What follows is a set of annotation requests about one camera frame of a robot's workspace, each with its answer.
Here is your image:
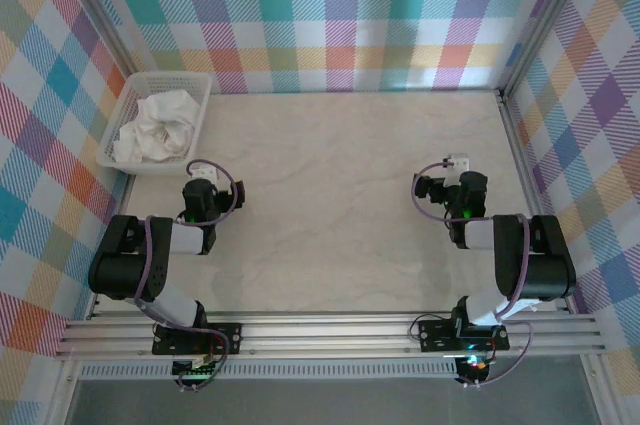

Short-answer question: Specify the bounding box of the white t-shirt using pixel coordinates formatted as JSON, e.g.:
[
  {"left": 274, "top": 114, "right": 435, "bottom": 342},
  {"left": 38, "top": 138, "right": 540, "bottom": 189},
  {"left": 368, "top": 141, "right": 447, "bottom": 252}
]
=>
[{"left": 113, "top": 90, "right": 201, "bottom": 164}]

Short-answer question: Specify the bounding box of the white plastic mesh basket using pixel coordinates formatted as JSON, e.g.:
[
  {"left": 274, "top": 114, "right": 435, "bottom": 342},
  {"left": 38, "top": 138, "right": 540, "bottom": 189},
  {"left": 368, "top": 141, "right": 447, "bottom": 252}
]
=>
[{"left": 95, "top": 71, "right": 212, "bottom": 176}]

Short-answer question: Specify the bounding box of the left controller board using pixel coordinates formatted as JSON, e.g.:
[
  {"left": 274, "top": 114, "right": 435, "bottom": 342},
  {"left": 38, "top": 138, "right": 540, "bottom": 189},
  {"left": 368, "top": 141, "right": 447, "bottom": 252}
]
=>
[{"left": 171, "top": 357, "right": 219, "bottom": 379}]

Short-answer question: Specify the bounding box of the controller board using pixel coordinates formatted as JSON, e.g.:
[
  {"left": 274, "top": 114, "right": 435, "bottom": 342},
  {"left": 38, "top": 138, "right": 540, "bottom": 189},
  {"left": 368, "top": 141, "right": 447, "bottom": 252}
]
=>
[
  {"left": 171, "top": 357, "right": 219, "bottom": 379},
  {"left": 456, "top": 354, "right": 489, "bottom": 377}
]

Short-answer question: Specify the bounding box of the right controller board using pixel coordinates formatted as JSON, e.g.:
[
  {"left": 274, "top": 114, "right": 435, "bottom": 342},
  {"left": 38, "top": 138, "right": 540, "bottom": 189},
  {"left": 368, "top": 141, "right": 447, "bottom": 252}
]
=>
[{"left": 456, "top": 354, "right": 489, "bottom": 377}]

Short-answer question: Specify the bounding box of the aluminium right table side rail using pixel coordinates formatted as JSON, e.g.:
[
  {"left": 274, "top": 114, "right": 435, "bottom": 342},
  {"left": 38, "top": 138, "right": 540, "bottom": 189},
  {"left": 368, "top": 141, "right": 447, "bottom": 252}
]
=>
[{"left": 496, "top": 89, "right": 572, "bottom": 314}]

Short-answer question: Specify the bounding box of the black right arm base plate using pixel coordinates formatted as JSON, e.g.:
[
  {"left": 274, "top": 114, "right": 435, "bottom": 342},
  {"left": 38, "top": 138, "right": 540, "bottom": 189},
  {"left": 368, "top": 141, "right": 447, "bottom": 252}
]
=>
[{"left": 418, "top": 314, "right": 511, "bottom": 353}]

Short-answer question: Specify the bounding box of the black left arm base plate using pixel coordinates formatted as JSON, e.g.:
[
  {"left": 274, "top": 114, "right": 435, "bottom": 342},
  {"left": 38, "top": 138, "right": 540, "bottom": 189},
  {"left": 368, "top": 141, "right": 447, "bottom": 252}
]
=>
[{"left": 151, "top": 322, "right": 243, "bottom": 357}]

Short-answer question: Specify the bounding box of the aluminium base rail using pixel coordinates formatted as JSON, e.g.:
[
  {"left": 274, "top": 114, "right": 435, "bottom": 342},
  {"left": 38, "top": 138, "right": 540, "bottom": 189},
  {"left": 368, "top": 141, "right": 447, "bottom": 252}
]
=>
[{"left": 54, "top": 311, "right": 609, "bottom": 359}]

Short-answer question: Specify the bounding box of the grey slotted cable duct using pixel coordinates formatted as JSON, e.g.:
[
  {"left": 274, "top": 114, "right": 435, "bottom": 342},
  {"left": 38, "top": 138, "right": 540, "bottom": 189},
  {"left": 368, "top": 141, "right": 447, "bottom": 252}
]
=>
[{"left": 79, "top": 363, "right": 459, "bottom": 381}]

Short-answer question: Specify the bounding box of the aluminium right frame post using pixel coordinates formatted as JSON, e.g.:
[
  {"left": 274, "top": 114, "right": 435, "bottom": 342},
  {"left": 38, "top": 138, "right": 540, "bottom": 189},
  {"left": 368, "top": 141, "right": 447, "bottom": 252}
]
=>
[{"left": 498, "top": 0, "right": 599, "bottom": 97}]

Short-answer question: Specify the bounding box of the aluminium frame post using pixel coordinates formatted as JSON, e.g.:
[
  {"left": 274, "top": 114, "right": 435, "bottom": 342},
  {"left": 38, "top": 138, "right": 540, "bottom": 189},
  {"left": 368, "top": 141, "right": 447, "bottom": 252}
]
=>
[
  {"left": 52, "top": 0, "right": 140, "bottom": 77},
  {"left": 498, "top": 0, "right": 599, "bottom": 97}
]

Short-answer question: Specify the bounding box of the aluminium left frame post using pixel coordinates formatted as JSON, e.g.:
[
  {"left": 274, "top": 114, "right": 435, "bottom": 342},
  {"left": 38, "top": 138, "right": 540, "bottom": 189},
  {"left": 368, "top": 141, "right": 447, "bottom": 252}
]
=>
[{"left": 52, "top": 0, "right": 140, "bottom": 77}]

